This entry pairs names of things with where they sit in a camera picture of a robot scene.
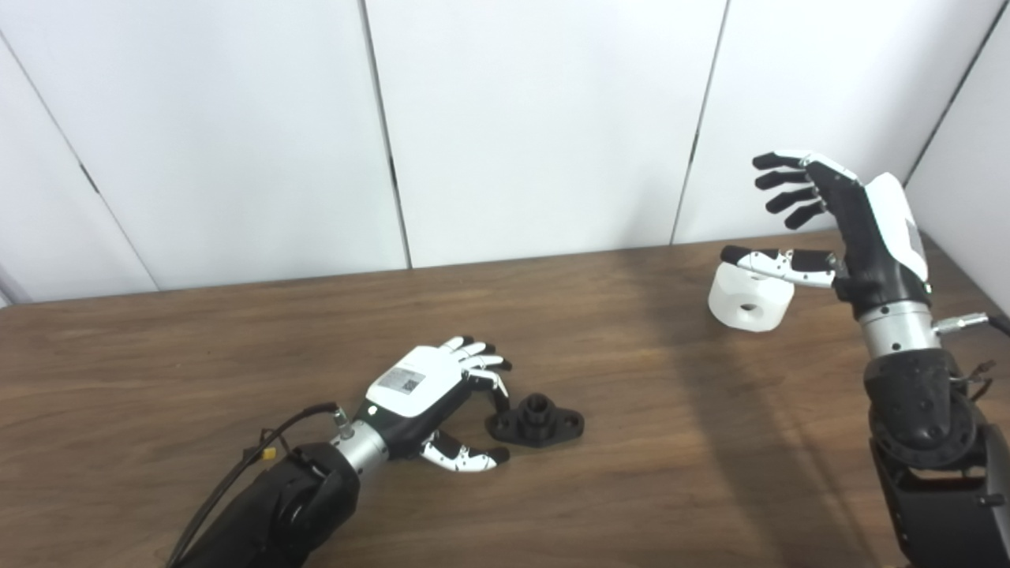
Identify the thin black wire loop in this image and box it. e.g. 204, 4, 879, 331
951, 361, 996, 404

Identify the round white plastic piece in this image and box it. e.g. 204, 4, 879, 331
708, 262, 795, 333

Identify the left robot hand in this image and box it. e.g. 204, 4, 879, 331
353, 336, 513, 473

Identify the thin wire with yellow connector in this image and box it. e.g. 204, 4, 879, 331
241, 430, 279, 471

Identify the black flanged holder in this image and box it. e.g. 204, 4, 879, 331
485, 393, 585, 449

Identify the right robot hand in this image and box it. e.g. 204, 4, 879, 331
720, 150, 933, 318

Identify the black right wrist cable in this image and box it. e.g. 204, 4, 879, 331
933, 312, 1010, 338

